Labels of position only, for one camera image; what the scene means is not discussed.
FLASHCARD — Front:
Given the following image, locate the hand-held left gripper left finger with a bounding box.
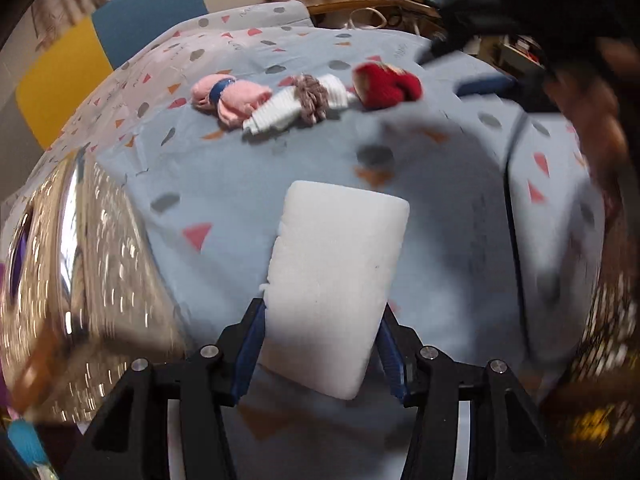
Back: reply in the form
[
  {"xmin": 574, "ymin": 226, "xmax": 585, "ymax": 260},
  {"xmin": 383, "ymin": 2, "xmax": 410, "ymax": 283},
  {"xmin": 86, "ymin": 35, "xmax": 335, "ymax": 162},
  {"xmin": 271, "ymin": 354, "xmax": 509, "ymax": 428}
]
[{"xmin": 65, "ymin": 297, "xmax": 266, "ymax": 480}]

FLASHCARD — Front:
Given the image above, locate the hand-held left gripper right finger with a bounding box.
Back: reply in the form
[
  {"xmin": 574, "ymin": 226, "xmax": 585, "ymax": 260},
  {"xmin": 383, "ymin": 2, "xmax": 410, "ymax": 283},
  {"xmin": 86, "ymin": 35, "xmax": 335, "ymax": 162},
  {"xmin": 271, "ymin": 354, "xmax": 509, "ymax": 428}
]
[{"xmin": 375, "ymin": 305, "xmax": 556, "ymax": 480}]

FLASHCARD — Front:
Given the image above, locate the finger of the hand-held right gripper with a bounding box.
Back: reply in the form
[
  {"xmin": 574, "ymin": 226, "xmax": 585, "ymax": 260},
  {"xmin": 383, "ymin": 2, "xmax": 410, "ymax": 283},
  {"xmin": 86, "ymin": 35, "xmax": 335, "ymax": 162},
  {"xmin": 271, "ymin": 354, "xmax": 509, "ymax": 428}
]
[
  {"xmin": 417, "ymin": 0, "xmax": 501, "ymax": 67},
  {"xmin": 456, "ymin": 72, "xmax": 556, "ymax": 112}
]

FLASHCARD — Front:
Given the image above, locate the white sponge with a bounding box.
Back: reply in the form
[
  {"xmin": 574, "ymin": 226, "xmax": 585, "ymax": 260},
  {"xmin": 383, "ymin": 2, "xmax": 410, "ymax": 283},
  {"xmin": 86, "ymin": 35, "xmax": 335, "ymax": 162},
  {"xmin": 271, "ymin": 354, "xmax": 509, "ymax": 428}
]
[{"xmin": 257, "ymin": 180, "xmax": 411, "ymax": 401}]

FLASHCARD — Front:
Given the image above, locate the person's right hand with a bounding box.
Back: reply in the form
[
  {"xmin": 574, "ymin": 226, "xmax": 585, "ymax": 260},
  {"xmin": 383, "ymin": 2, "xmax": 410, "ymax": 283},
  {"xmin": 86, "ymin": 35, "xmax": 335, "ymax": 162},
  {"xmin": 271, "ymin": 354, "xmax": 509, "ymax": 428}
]
[{"xmin": 545, "ymin": 40, "xmax": 631, "ymax": 181}]

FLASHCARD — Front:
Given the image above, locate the low shelf unit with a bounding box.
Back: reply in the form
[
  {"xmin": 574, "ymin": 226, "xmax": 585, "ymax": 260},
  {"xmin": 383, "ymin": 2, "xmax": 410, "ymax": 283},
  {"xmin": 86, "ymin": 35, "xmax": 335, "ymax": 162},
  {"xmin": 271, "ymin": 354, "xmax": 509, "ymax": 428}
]
[{"xmin": 495, "ymin": 35, "xmax": 546, "ymax": 68}]

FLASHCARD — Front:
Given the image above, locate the red knitted toy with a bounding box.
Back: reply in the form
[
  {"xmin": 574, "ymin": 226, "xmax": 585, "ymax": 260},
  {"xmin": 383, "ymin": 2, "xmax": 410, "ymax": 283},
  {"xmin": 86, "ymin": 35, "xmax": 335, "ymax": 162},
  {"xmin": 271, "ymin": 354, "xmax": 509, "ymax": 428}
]
[{"xmin": 352, "ymin": 61, "xmax": 422, "ymax": 110}]

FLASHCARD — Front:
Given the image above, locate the wooden desk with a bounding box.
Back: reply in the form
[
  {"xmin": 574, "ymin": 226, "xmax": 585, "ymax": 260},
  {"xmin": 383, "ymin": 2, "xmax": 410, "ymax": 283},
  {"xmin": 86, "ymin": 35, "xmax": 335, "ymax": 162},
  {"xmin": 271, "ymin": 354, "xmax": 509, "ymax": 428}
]
[{"xmin": 300, "ymin": 0, "xmax": 481, "ymax": 36}]

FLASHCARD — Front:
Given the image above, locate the gold tissue box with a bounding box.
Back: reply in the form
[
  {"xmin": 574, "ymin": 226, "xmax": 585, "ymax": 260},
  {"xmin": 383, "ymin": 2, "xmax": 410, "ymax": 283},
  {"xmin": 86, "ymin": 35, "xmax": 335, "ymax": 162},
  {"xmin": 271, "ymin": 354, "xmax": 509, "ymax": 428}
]
[{"xmin": 0, "ymin": 147, "xmax": 196, "ymax": 426}]

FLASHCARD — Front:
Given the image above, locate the brown fuzzy scrunchie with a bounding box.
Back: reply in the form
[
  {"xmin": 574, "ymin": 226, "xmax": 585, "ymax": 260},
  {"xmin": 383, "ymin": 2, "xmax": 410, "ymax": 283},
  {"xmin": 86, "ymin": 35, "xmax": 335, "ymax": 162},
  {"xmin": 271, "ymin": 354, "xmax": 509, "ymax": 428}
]
[{"xmin": 290, "ymin": 74, "xmax": 331, "ymax": 125}]

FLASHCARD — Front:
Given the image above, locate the person's patterned clothing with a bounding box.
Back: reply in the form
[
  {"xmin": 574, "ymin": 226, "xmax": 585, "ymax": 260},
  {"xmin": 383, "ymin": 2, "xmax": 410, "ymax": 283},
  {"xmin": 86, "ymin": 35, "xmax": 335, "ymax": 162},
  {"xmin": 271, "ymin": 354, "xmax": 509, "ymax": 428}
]
[{"xmin": 545, "ymin": 260, "xmax": 640, "ymax": 461}]

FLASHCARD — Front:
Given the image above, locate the white ribbed sock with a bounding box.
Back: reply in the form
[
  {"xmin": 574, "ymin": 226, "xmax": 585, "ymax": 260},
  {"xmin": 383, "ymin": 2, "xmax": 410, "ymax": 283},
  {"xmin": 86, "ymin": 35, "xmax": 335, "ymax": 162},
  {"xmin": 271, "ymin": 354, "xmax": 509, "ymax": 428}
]
[{"xmin": 243, "ymin": 74, "xmax": 357, "ymax": 135}]

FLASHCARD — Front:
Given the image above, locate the blue plush toy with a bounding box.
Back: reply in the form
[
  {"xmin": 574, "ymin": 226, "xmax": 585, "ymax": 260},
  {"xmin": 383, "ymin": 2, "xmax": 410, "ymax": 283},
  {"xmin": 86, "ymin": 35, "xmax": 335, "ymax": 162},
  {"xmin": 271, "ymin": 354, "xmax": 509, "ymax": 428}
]
[{"xmin": 7, "ymin": 420, "xmax": 48, "ymax": 467}]

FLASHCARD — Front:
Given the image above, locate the pink sock with blue band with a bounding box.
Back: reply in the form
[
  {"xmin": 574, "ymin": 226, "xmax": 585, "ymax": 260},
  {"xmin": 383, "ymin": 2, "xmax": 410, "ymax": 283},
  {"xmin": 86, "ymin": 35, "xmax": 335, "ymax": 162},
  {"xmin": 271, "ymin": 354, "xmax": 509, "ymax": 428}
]
[{"xmin": 191, "ymin": 74, "xmax": 273, "ymax": 131}]

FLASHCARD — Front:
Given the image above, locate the colour block headboard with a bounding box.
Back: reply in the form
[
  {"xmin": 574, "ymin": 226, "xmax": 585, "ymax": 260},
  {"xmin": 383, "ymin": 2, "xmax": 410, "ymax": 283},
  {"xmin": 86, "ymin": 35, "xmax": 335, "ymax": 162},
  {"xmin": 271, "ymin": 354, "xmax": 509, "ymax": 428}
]
[{"xmin": 15, "ymin": 0, "xmax": 210, "ymax": 151}]

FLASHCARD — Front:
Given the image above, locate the bag handle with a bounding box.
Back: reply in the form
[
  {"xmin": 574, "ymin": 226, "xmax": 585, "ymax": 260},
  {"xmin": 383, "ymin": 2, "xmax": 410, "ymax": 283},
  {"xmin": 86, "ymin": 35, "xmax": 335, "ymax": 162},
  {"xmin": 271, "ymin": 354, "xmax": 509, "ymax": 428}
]
[{"xmin": 345, "ymin": 7, "xmax": 388, "ymax": 31}]

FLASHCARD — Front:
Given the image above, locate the black cable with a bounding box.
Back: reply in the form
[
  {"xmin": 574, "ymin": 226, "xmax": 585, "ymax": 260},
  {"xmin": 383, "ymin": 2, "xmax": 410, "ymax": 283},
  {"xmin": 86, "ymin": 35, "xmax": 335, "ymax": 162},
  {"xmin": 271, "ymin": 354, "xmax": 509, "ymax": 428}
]
[{"xmin": 502, "ymin": 110, "xmax": 535, "ymax": 356}]

